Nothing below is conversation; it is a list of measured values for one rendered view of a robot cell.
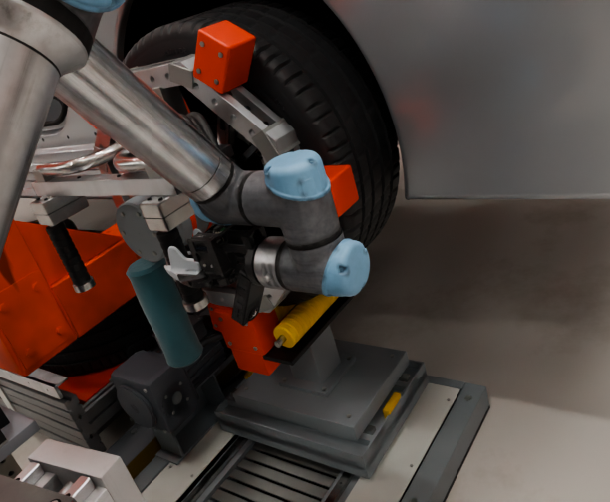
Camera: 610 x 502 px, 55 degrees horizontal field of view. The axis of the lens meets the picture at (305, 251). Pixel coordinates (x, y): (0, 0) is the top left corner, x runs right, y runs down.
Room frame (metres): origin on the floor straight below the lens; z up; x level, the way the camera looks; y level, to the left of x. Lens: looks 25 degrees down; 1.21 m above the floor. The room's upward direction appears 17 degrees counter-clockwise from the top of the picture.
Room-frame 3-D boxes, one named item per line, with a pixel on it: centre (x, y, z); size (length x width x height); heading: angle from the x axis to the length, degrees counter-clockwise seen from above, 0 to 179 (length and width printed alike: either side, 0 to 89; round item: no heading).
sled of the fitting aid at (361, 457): (1.33, 0.08, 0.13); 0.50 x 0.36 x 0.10; 48
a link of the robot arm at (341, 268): (0.70, -0.02, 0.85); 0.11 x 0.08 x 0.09; 48
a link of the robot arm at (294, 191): (0.71, 0.00, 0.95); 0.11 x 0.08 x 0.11; 46
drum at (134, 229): (1.13, 0.22, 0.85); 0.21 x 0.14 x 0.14; 138
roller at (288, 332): (1.18, 0.02, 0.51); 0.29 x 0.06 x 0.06; 138
